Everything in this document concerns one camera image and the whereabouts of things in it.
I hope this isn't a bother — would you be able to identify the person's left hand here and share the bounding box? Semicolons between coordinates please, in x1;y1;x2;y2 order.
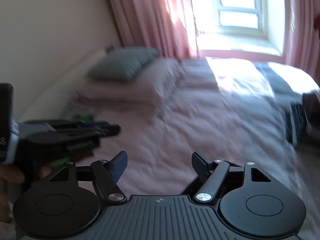
0;158;54;223

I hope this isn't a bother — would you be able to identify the green cloth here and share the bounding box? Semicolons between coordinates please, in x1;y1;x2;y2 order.
48;114;94;169

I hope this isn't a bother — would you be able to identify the beige bed headboard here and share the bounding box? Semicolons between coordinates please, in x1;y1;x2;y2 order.
19;49;106;122

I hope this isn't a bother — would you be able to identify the pink pillow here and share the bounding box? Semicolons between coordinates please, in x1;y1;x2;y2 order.
72;58;185;122

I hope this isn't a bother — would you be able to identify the grey checked pillow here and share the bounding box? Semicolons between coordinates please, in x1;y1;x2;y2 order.
87;47;159;81

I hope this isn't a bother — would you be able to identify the pink bed duvet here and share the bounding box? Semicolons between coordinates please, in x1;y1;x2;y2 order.
64;58;319;198

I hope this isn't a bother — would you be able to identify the stack of folded clothes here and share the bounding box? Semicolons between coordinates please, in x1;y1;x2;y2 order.
291;92;319;148

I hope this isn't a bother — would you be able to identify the left pink curtain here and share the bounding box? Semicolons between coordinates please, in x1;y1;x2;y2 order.
110;0;199;58

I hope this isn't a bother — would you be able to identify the pink curtain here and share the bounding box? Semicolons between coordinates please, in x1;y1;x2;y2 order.
285;0;319;82
110;0;199;58

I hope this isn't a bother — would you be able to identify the right pink curtain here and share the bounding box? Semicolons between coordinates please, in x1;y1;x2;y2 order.
285;0;319;82

